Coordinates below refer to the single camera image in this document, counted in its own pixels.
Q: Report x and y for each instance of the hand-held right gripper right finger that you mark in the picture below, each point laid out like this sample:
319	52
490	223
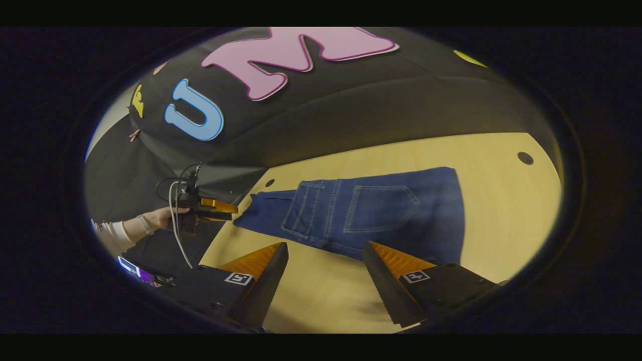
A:
386	286

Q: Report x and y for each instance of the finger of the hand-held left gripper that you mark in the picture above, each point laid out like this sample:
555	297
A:
218	205

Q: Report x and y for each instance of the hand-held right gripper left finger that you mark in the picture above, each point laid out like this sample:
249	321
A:
266	286

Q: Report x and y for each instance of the blue denim jeans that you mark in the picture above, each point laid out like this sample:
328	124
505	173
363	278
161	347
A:
391	210

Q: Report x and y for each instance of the grey wristband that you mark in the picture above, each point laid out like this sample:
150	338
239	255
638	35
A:
145	224

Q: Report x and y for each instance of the pink backdrop clip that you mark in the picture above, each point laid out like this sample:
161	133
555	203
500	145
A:
134	135

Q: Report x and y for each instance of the black backdrop cloth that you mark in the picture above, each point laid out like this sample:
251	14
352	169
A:
351	100

